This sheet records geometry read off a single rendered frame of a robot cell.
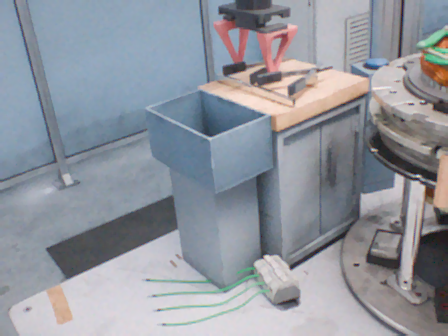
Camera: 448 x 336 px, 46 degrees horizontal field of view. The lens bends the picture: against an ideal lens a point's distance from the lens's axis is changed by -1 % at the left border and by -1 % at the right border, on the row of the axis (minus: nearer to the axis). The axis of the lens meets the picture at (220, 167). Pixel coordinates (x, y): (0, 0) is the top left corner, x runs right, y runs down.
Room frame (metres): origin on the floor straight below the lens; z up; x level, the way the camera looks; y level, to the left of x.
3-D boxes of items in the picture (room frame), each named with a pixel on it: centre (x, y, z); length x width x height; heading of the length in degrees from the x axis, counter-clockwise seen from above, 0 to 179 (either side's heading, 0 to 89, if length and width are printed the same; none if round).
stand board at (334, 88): (0.81, -0.11, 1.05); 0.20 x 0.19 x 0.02; 125
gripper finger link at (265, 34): (0.81, -0.09, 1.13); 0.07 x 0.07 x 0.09; 36
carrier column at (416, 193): (0.60, -0.26, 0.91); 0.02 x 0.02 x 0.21
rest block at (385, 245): (0.68, -0.26, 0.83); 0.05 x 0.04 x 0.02; 151
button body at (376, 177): (0.94, -0.31, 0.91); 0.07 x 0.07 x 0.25; 13
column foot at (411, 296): (0.60, -0.26, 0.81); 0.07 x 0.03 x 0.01; 25
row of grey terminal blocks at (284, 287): (0.65, -0.07, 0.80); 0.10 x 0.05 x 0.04; 17
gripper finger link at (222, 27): (0.85, -0.06, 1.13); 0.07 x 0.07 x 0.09; 36
